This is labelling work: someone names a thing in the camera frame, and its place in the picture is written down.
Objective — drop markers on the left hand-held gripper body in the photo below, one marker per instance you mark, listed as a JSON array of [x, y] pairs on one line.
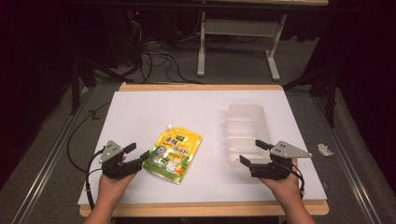
[[115, 168]]

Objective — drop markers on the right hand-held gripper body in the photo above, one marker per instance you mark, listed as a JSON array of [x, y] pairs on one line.
[[274, 169]]

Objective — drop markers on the clear plastic storage box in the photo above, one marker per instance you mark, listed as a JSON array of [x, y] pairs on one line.
[[247, 133]]

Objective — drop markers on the yellow spouted refill pouch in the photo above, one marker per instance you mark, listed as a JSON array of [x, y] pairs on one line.
[[173, 154]]

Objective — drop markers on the person's right hand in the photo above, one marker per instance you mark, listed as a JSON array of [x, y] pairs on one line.
[[285, 188]]

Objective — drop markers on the crumpled white paper scrap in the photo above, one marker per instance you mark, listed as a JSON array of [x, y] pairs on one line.
[[324, 150]]

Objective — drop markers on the black metal stand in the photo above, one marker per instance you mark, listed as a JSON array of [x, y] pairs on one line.
[[76, 84], [330, 93]]

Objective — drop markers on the dark computer tower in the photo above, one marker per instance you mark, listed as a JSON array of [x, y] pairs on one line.
[[123, 37]]

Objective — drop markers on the metal floor rail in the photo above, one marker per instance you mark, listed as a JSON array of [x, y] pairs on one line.
[[348, 161], [46, 165]]

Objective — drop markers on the white metal desk frame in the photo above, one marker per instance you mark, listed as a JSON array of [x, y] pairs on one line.
[[239, 28]]

